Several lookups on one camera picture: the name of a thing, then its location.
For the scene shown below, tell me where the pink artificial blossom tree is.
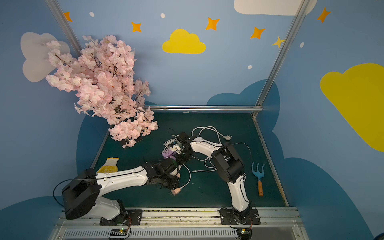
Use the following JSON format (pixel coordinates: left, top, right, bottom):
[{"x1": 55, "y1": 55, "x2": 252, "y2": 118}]
[{"x1": 46, "y1": 35, "x2": 158, "y2": 148}]

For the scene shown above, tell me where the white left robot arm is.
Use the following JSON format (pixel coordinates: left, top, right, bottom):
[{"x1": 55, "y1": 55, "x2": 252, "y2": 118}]
[{"x1": 62, "y1": 158, "x2": 181, "y2": 226}]

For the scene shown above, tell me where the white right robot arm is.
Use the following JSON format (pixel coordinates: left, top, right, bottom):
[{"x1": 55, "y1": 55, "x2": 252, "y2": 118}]
[{"x1": 176, "y1": 132, "x2": 252, "y2": 224}]

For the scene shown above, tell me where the white pink charger cable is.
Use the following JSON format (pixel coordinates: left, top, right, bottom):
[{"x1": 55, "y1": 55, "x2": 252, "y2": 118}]
[{"x1": 179, "y1": 163, "x2": 193, "y2": 190}]

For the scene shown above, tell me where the orange handled garden fork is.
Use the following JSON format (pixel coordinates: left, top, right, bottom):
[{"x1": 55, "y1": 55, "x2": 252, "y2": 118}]
[{"x1": 252, "y1": 163, "x2": 265, "y2": 197}]

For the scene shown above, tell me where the pink charger adapter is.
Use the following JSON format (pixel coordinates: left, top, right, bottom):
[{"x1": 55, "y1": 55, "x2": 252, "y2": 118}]
[{"x1": 170, "y1": 188, "x2": 181, "y2": 196}]

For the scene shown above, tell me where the yellow work glove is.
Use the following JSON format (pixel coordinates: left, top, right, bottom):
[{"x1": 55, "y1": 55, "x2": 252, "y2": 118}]
[{"x1": 97, "y1": 158, "x2": 119, "y2": 174}]

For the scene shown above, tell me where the left aluminium frame post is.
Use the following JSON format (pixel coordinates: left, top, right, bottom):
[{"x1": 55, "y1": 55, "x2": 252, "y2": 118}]
[{"x1": 45, "y1": 0, "x2": 82, "y2": 56}]

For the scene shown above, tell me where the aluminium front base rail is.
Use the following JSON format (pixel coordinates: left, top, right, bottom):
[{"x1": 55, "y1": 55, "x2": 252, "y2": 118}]
[{"x1": 49, "y1": 208, "x2": 309, "y2": 240}]

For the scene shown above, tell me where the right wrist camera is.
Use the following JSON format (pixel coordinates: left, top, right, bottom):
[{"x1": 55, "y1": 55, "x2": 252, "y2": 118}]
[{"x1": 168, "y1": 141, "x2": 182, "y2": 153}]

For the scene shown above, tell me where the aluminium frame post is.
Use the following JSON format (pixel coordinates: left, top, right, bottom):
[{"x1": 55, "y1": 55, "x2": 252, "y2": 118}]
[
  {"x1": 45, "y1": 0, "x2": 82, "y2": 56},
  {"x1": 252, "y1": 0, "x2": 311, "y2": 120}
]

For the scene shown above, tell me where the purple power strip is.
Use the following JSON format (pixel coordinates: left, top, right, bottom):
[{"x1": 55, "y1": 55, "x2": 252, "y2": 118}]
[{"x1": 162, "y1": 148, "x2": 177, "y2": 160}]

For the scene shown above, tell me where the right aluminium frame post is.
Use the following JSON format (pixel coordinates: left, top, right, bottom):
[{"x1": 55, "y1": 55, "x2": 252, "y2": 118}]
[{"x1": 252, "y1": 0, "x2": 311, "y2": 120}]

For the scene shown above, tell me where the aluminium back frame rail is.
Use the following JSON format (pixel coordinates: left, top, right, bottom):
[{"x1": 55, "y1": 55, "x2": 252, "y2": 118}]
[{"x1": 143, "y1": 105, "x2": 263, "y2": 112}]

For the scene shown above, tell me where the white power strip cord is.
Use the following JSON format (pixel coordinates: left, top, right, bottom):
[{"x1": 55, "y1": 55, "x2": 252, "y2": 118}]
[{"x1": 163, "y1": 125, "x2": 232, "y2": 151}]

